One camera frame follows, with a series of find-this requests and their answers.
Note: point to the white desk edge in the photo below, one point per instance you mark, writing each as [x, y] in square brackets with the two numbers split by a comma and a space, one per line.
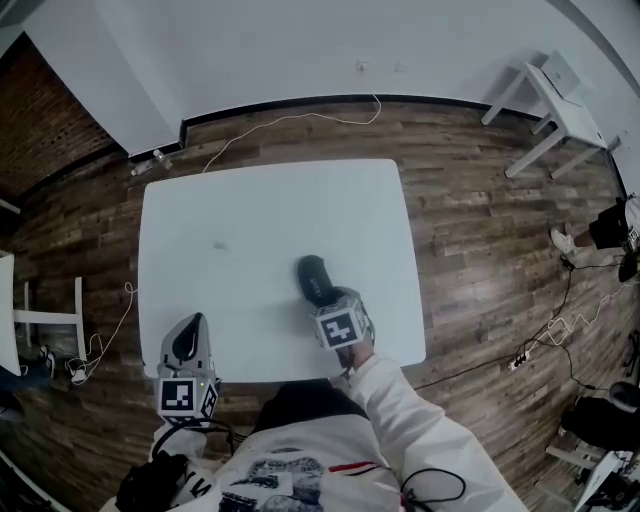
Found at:
[7, 320]

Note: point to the black and white shoe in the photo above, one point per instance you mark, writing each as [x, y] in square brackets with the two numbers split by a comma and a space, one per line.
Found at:
[47, 357]

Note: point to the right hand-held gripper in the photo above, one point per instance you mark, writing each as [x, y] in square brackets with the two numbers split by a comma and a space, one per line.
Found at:
[340, 327]

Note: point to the person's white printed jacket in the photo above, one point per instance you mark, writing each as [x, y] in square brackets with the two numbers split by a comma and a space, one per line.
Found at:
[310, 450]

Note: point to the black glasses case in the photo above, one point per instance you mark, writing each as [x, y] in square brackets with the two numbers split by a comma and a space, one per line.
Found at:
[312, 280]

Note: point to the clear plastic bottle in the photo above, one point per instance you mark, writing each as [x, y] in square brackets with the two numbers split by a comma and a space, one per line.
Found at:
[162, 158]
[141, 167]

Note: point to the person's black trousers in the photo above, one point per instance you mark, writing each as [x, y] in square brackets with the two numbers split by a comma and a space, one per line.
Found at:
[305, 405]

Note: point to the white flat box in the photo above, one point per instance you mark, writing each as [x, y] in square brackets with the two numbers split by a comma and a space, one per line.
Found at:
[562, 75]

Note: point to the white power strip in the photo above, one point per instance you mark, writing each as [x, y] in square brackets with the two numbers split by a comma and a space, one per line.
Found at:
[520, 360]

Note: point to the white side table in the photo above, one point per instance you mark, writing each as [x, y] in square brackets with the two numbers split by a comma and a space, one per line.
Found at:
[575, 117]

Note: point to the person's right forearm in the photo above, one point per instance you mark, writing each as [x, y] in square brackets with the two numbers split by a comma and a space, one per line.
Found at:
[400, 400]

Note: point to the black office chair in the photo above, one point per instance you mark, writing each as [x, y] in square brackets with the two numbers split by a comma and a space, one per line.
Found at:
[605, 417]

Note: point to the white wall socket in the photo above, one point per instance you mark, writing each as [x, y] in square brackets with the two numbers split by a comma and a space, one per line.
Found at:
[362, 65]

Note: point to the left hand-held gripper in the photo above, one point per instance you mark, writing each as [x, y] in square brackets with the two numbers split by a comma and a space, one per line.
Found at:
[176, 395]

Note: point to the white stool frame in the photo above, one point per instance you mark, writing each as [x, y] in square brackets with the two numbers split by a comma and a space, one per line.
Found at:
[50, 317]

